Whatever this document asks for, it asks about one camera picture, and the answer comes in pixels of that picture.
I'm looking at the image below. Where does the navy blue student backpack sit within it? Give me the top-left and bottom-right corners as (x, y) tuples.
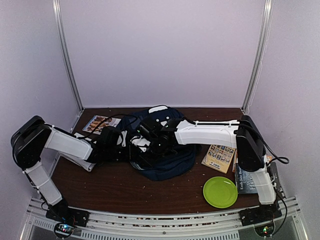
(116, 105), (202, 181)

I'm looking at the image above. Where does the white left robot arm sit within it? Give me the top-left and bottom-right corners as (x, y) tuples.
(10, 115), (127, 222)

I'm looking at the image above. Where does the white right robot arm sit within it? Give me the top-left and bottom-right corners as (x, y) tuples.
(137, 115), (276, 221)

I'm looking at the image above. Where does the white paperback book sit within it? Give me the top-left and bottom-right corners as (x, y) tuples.
(70, 132), (96, 172)

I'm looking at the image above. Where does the dog cover workbook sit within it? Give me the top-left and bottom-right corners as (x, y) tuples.
(82, 115), (121, 135)

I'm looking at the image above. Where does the yellow portrait grid booklet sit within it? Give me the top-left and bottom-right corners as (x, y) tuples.
(201, 144), (237, 174)

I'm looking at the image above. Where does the green plastic plate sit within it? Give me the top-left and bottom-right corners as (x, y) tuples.
(202, 176), (238, 209)

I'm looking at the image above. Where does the dark Wuthering Heights book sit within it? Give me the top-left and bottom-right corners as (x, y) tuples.
(234, 161), (281, 195)

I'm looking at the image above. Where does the orange cartoon booklet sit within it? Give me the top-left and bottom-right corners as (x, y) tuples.
(233, 149), (273, 163)

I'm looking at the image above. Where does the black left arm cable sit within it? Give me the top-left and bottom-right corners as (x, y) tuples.
(74, 113), (141, 141)

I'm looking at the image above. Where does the front aluminium rail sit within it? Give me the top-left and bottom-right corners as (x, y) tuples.
(18, 197), (311, 240)

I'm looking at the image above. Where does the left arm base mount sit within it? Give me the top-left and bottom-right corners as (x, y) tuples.
(45, 208), (90, 239)

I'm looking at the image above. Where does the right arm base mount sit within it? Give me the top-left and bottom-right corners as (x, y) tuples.
(239, 205), (282, 238)

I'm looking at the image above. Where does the left aluminium frame post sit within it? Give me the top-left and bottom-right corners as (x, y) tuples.
(52, 0), (84, 112)

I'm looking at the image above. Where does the aluminium frame post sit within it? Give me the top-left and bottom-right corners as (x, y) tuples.
(52, 0), (84, 112)
(241, 0), (274, 114)

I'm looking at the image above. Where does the right aluminium frame post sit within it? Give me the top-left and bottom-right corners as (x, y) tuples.
(241, 0), (274, 114)

